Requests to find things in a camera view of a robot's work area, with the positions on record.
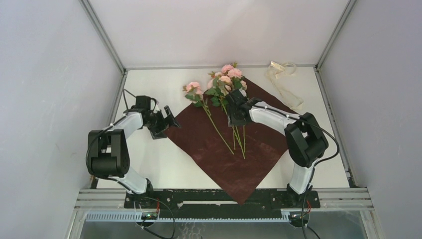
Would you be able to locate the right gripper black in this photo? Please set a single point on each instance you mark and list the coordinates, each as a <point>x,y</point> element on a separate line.
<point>230,111</point>

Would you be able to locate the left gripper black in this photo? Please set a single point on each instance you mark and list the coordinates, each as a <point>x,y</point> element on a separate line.
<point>158,133</point>

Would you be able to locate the red wrapping paper sheet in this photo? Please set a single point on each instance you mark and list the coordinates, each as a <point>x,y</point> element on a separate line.
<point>236,176</point>

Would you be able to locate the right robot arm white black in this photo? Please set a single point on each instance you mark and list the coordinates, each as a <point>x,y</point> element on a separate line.
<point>308,143</point>

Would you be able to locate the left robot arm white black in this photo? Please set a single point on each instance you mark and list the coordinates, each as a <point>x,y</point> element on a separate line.
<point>107,155</point>

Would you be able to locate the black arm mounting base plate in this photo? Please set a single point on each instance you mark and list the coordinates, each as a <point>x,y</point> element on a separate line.
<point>262,203</point>

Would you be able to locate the aluminium frame front rail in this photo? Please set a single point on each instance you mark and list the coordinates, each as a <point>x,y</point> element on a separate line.
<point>331,199</point>

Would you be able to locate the white cable duct strip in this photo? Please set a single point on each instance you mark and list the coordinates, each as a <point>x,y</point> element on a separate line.
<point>136,217</point>

